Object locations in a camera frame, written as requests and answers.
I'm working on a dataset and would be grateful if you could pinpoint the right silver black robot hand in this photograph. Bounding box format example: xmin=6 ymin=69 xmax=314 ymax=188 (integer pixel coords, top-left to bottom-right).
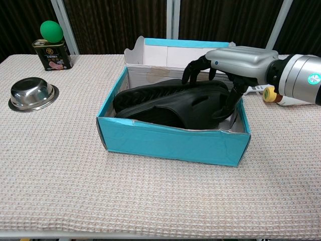
xmin=182 ymin=46 xmax=279 ymax=121

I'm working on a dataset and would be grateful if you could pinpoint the dark tin can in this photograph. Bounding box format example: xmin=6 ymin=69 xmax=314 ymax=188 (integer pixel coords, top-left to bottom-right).
xmin=32 ymin=39 xmax=74 ymax=72

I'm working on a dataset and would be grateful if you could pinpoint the beige waffle tablecloth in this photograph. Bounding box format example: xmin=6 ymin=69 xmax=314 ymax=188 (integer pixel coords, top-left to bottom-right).
xmin=0 ymin=54 xmax=321 ymax=233

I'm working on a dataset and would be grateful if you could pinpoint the stainless steel bowl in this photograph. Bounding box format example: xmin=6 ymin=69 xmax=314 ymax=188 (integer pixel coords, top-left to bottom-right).
xmin=8 ymin=77 xmax=60 ymax=112

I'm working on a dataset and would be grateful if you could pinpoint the drink bottle with yellow cap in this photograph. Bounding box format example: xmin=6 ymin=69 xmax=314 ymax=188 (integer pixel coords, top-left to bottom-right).
xmin=261 ymin=86 xmax=315 ymax=107

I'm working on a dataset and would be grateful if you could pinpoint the teal cardboard shoe box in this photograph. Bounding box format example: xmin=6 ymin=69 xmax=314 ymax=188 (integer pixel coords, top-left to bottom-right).
xmin=96 ymin=36 xmax=252 ymax=167

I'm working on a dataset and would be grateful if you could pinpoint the white folding laptop stand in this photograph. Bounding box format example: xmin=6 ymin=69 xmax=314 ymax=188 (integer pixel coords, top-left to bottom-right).
xmin=243 ymin=84 xmax=268 ymax=96

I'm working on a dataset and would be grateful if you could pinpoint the white partition post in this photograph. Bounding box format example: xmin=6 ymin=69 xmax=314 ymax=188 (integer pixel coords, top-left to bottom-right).
xmin=50 ymin=0 xmax=80 ymax=55
xmin=264 ymin=0 xmax=294 ymax=51
xmin=166 ymin=0 xmax=181 ymax=40

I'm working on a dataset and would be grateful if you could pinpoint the green ball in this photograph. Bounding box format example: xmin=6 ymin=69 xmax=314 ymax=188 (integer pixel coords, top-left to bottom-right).
xmin=40 ymin=20 xmax=64 ymax=44

